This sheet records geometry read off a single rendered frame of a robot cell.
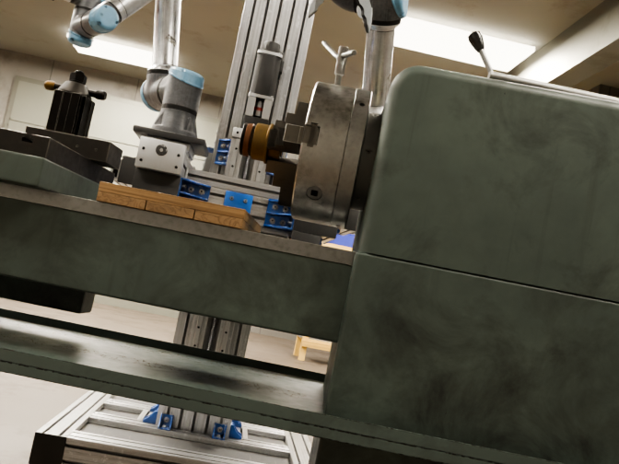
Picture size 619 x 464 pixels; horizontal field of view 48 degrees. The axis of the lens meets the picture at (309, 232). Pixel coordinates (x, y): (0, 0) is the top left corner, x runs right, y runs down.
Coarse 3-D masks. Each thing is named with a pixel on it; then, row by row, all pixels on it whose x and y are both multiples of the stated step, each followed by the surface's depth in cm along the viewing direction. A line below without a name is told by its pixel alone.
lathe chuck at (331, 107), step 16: (320, 96) 145; (336, 96) 146; (352, 96) 146; (320, 112) 142; (336, 112) 143; (320, 128) 141; (336, 128) 141; (304, 144) 141; (320, 144) 141; (336, 144) 141; (304, 160) 141; (320, 160) 141; (336, 160) 141; (304, 176) 142; (320, 176) 142; (336, 176) 142; (304, 192) 145; (304, 208) 148; (320, 208) 147
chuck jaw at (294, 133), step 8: (280, 128) 148; (288, 128) 143; (296, 128) 143; (304, 128) 143; (312, 128) 142; (272, 136) 151; (280, 136) 148; (288, 136) 143; (296, 136) 143; (304, 136) 142; (312, 136) 142; (272, 144) 151; (280, 144) 148; (288, 144) 145; (296, 144) 144; (312, 144) 142; (288, 152) 153; (296, 152) 151
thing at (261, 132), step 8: (248, 128) 154; (256, 128) 154; (264, 128) 154; (272, 128) 155; (240, 136) 154; (248, 136) 153; (256, 136) 153; (264, 136) 153; (240, 144) 154; (248, 144) 154; (256, 144) 153; (264, 144) 153; (240, 152) 155; (248, 152) 155; (256, 152) 154; (264, 152) 153; (272, 152) 155; (280, 152) 159; (264, 160) 155
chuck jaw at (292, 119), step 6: (300, 102) 163; (300, 108) 162; (306, 108) 162; (288, 114) 160; (294, 114) 161; (300, 114) 161; (306, 114) 161; (276, 120) 159; (288, 120) 159; (294, 120) 159; (300, 120) 160; (276, 126) 158; (282, 126) 158
